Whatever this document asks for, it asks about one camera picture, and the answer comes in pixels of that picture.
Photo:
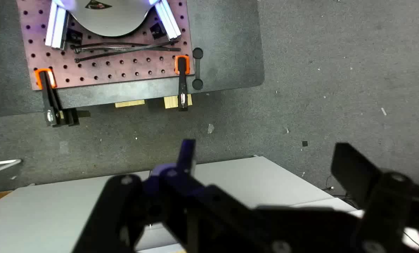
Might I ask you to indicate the round grey robot base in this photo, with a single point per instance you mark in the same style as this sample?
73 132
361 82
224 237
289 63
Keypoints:
111 15

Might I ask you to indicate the light wooden block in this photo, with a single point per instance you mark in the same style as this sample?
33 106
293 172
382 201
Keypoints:
172 101
130 102

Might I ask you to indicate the orange black bar clamp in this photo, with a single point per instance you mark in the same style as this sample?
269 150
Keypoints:
184 81
53 98

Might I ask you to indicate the white lateral file cabinet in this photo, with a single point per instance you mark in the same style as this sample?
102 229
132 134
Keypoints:
42 215

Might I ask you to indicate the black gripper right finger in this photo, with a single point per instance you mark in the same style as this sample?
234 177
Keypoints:
388 201

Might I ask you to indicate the silver aluminium extrusion bar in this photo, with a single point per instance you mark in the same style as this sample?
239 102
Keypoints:
168 18
57 25

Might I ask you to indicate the white metal tube rack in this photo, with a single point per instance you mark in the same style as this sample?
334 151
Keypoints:
1 164

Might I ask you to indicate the pink perforated mounting board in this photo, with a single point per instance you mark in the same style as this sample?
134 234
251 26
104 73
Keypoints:
120 64

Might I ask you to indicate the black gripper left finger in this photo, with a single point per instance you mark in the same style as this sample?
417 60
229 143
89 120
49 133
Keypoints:
126 210

